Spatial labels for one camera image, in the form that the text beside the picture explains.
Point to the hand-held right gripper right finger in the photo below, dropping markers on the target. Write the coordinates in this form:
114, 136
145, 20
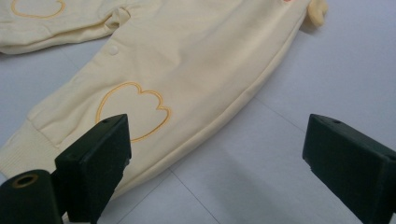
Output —
351, 161

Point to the cream baby romper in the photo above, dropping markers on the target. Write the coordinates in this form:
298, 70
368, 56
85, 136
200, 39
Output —
193, 68

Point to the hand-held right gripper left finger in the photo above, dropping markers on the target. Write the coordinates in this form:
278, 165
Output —
93, 161

